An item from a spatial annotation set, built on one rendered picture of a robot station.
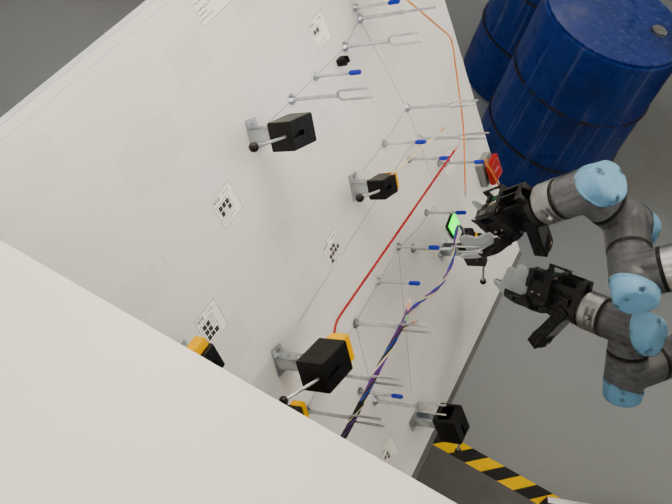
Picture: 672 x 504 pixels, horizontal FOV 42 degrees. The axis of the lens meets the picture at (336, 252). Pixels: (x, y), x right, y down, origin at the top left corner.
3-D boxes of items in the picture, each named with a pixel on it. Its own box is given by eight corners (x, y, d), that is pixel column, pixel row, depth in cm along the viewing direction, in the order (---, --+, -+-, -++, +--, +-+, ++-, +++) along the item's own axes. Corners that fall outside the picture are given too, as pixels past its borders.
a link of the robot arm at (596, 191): (629, 213, 141) (595, 187, 137) (576, 230, 150) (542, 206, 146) (635, 173, 145) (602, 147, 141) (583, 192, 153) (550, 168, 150)
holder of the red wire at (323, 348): (235, 382, 124) (297, 391, 118) (286, 334, 134) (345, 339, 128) (245, 412, 126) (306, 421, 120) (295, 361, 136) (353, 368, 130)
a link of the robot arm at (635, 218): (630, 276, 150) (588, 246, 145) (624, 227, 157) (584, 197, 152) (670, 256, 145) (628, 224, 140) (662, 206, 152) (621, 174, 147)
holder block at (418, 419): (424, 457, 172) (470, 465, 166) (405, 416, 165) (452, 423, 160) (432, 439, 175) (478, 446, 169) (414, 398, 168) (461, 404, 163)
